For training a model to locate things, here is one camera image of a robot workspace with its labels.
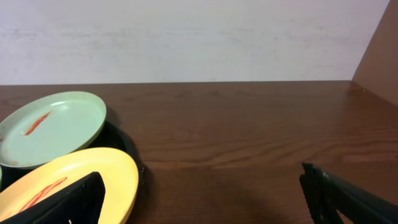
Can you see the yellow plate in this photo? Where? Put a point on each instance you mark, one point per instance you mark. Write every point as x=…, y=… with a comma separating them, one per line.
x=117, y=169

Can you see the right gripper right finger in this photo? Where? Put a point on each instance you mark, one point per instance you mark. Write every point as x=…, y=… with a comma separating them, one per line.
x=327, y=196

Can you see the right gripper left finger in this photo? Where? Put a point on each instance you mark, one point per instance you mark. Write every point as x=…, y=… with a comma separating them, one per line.
x=80, y=202

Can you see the green plate far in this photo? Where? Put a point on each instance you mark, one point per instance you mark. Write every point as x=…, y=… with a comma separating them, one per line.
x=51, y=127

